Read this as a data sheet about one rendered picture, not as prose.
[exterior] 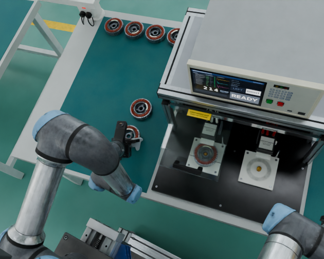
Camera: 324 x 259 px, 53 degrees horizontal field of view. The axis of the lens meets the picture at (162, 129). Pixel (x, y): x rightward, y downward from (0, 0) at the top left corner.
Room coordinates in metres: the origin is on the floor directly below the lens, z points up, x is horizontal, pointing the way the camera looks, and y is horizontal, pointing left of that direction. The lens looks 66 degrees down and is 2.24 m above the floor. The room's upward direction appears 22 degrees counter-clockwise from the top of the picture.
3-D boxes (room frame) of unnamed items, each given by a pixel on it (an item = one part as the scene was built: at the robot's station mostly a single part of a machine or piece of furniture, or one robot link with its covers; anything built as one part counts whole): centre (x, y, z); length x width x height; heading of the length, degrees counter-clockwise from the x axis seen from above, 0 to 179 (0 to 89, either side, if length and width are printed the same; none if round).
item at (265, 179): (0.30, -0.33, 0.78); 0.15 x 0.15 x 0.01; 52
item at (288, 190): (0.39, -0.25, 0.76); 0.64 x 0.47 x 0.02; 52
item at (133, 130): (0.68, 0.16, 0.80); 0.11 x 0.11 x 0.04
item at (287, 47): (0.62, -0.45, 1.22); 0.44 x 0.39 x 0.20; 52
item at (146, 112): (0.81, 0.06, 0.77); 0.11 x 0.11 x 0.04
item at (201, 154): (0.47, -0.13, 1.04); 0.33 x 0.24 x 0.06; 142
